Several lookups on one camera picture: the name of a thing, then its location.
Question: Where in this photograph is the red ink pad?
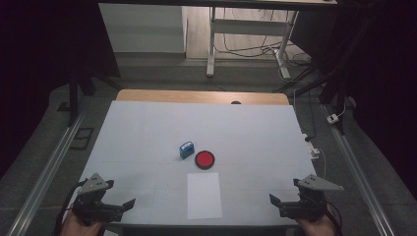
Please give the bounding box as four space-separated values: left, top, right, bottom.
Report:
194 149 216 170

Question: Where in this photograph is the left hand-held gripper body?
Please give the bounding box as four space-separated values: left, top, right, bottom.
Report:
71 172 125 224

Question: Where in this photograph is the white power strip cable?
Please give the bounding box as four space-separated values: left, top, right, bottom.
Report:
317 147 328 180

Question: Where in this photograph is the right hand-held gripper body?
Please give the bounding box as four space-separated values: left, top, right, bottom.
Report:
278 174 344 220

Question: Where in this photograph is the aluminium floor rail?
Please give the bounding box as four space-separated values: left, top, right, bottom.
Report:
5 107 89 236
322 103 397 236

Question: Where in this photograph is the black floor cable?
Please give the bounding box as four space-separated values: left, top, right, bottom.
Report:
213 8 313 67

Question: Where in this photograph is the white paper sheet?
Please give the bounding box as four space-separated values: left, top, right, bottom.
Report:
186 172 223 220

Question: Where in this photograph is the white table cover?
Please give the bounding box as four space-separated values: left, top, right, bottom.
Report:
60 99 318 228

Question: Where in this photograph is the blue stamp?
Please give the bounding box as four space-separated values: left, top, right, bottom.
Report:
179 141 196 160

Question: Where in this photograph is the black curtain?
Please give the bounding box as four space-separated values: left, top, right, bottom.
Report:
290 0 417 198
0 0 122 180

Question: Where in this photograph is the white cabinet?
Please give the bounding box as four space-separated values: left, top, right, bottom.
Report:
97 3 189 54

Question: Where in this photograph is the white metal desk frame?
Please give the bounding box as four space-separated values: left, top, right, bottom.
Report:
206 6 300 81

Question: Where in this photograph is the black metal stand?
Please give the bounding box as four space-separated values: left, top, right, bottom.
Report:
66 70 123 128
274 6 350 136

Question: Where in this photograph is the person's left hand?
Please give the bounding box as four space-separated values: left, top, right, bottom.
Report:
60 213 106 236

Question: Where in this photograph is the white power strip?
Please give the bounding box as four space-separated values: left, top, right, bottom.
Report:
301 132 321 161

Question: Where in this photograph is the person's right hand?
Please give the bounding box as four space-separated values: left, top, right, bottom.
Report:
296 209 337 236

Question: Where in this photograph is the black floor frame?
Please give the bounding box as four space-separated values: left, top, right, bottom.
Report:
69 126 95 151

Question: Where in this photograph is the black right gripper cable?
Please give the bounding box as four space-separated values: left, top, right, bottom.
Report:
324 200 344 236

